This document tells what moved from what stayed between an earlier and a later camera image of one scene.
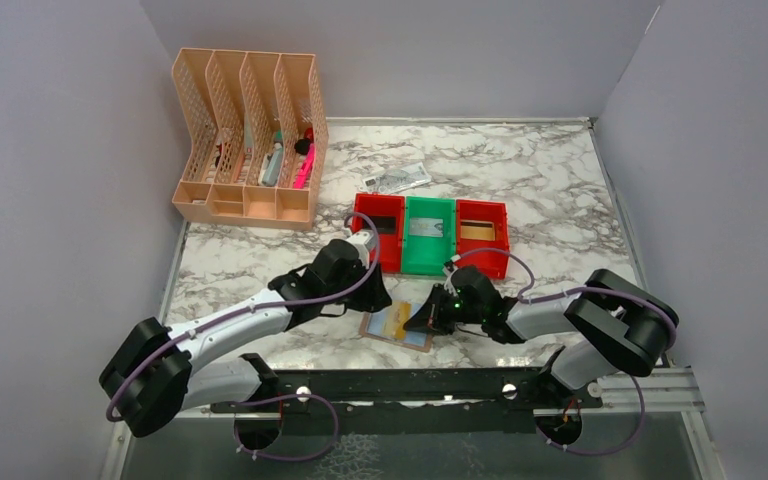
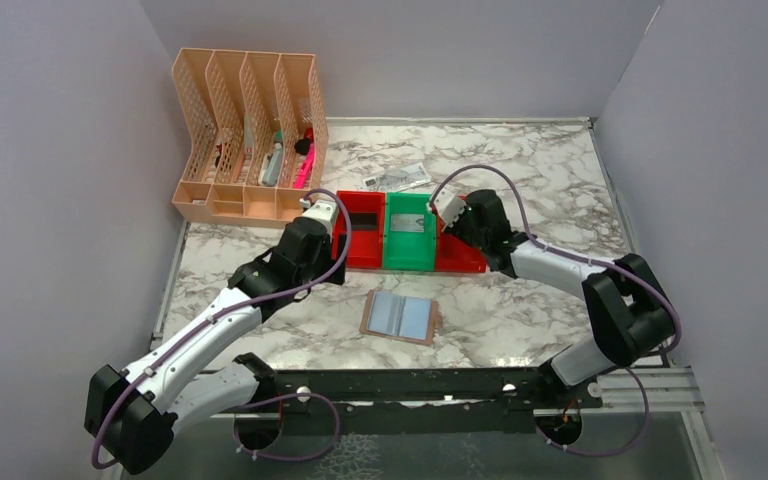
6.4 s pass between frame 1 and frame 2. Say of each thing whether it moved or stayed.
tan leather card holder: stayed
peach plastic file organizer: stayed
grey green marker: stayed
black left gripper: moved
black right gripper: moved
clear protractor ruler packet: stayed
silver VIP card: moved
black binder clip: stayed
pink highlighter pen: stayed
